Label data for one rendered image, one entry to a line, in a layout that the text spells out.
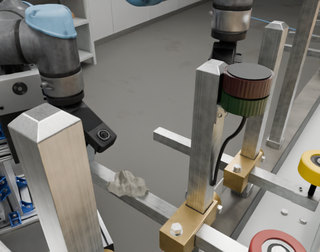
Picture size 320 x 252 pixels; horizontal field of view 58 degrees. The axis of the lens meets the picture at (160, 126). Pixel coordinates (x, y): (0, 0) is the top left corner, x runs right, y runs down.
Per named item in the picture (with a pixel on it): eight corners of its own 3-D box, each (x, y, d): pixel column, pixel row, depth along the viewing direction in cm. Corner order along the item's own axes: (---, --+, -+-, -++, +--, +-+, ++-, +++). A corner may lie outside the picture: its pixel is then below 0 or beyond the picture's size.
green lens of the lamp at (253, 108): (211, 107, 38) (213, 91, 37) (231, 90, 42) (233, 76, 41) (256, 121, 35) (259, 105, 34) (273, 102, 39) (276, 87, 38)
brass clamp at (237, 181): (219, 183, 70) (221, 167, 68) (242, 155, 79) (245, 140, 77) (243, 195, 67) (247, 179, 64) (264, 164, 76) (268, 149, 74)
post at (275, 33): (231, 200, 81) (265, 22, 55) (236, 193, 83) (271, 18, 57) (243, 206, 79) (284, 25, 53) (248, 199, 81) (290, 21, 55)
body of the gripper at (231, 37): (240, 77, 69) (249, 25, 62) (238, 93, 62) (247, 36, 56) (208, 73, 71) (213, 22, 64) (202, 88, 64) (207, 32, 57)
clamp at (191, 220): (158, 248, 51) (158, 229, 48) (198, 201, 60) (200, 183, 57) (185, 266, 48) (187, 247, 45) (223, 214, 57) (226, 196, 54)
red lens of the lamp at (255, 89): (213, 89, 37) (215, 73, 35) (234, 74, 41) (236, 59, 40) (260, 103, 34) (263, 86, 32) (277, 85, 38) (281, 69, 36)
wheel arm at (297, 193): (152, 142, 84) (152, 130, 82) (160, 137, 86) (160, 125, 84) (313, 215, 62) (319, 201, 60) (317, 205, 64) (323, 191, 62)
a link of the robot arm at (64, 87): (89, 68, 55) (53, 83, 49) (92, 90, 57) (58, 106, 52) (64, 60, 58) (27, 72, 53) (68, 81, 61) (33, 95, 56)
